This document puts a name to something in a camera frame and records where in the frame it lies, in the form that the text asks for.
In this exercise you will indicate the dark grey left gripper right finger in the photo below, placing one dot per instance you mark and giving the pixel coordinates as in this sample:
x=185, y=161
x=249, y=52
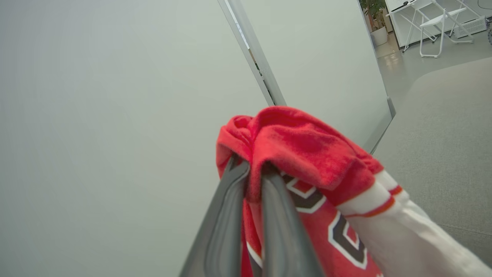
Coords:
x=282, y=238

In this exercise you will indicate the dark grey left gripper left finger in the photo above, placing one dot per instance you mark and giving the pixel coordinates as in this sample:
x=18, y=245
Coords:
x=221, y=231

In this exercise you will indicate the red and white sports jersey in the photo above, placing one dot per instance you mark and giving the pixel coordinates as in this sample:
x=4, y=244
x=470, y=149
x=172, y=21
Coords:
x=307, y=146

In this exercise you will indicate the grey fabric sofa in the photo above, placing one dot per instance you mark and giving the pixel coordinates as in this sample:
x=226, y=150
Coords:
x=442, y=134

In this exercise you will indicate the white plant pot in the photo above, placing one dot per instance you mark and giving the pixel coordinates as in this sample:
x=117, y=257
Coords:
x=380, y=35

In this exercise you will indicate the green potted plant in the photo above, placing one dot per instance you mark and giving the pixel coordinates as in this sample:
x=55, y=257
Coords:
x=373, y=8

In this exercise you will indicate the white folding table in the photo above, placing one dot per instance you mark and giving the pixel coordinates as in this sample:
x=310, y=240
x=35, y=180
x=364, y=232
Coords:
x=413, y=8

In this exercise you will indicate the white folding chair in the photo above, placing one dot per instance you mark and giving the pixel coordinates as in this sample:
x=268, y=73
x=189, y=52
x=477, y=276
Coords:
x=436, y=22

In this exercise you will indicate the white perforated flat box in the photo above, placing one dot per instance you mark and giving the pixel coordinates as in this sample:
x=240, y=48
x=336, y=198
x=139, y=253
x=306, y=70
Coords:
x=471, y=27

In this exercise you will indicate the grey partition frame post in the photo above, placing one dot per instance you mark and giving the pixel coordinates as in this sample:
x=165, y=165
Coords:
x=251, y=46

